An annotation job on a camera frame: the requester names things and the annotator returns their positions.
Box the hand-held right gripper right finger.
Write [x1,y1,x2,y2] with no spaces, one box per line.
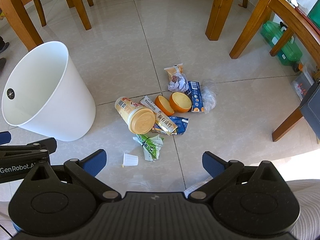
[187,151,288,202]

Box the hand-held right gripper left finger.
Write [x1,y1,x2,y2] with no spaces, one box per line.
[22,149,122,202]

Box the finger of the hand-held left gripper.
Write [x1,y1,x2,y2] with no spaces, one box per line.
[0,137,57,161]
[0,131,12,146]

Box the green snack wrapper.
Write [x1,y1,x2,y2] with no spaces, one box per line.
[132,134,165,162]

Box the white plastic trash bin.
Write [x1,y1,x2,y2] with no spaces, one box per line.
[1,41,97,142]

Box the beige milk tea cup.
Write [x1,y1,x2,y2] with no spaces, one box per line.
[114,96,157,134]

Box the blue snack box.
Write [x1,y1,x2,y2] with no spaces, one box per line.
[187,81,206,113]

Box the orange half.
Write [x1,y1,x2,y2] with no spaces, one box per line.
[169,92,193,113]
[154,95,175,117]

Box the white paper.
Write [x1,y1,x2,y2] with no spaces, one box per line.
[167,72,189,93]

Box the beige bread wrapper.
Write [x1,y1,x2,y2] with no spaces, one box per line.
[164,64,185,83]

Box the small white plastic cup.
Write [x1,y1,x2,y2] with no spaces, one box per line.
[122,152,139,167]

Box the blue biscuit wrapper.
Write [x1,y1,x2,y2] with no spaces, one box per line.
[172,116,190,136]

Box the gold snack wrapper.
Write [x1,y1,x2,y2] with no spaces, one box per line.
[139,95,178,136]

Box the clear plastic bag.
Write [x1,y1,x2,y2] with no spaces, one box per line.
[200,80,217,114]

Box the dark shoe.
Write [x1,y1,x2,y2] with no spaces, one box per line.
[0,36,10,53]

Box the dark grey bag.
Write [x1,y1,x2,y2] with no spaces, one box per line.
[299,81,320,140]

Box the clear plastic storage container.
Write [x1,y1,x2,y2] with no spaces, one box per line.
[291,65,314,100]

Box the green plastic box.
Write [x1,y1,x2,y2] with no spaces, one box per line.
[260,20,303,67]

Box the thick wooden table leg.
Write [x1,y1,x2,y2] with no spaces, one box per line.
[205,0,244,41]

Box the green flat item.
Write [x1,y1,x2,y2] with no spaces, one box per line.
[307,4,320,28]

